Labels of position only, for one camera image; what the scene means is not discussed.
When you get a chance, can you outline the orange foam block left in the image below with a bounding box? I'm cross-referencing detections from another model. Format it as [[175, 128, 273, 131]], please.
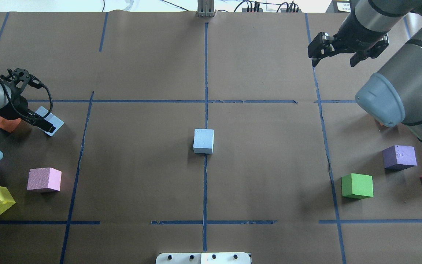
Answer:
[[0, 116, 22, 133]]

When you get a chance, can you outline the white mounting plate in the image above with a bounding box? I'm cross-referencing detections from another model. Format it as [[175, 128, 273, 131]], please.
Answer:
[[155, 252, 252, 264]]

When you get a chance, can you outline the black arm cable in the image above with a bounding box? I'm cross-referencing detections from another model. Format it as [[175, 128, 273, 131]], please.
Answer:
[[28, 75, 54, 121]]

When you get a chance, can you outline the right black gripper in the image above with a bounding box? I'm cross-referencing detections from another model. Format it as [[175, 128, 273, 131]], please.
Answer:
[[308, 32, 390, 67]]

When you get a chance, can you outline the aluminium frame post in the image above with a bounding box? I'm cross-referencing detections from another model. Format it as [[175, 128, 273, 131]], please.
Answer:
[[196, 0, 215, 17]]

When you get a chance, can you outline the light blue foam block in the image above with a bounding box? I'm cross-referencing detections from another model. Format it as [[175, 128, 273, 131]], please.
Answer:
[[193, 128, 214, 154], [35, 106, 65, 137]]

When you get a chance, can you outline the pink foam block left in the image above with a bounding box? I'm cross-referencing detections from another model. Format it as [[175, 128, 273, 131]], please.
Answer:
[[26, 168, 62, 193]]

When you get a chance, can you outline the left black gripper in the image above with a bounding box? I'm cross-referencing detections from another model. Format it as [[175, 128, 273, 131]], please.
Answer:
[[0, 96, 56, 133]]

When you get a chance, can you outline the purple foam block right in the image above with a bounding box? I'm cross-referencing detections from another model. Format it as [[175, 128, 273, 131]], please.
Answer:
[[382, 145, 417, 171]]

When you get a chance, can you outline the green foam block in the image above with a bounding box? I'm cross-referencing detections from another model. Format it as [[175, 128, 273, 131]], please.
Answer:
[[341, 173, 374, 199]]

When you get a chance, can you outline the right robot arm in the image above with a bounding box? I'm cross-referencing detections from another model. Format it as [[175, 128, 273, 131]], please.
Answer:
[[308, 0, 422, 142]]

